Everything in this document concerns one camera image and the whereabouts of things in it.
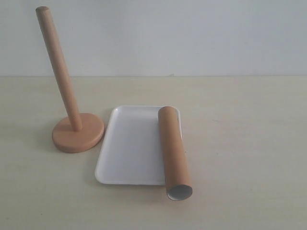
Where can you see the wooden paper towel holder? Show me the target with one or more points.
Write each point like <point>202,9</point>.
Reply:
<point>77,132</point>

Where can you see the brown cardboard tube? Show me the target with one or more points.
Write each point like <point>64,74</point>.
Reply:
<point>177,179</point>

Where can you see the white rectangular plastic tray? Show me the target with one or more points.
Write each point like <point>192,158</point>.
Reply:
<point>131,152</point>

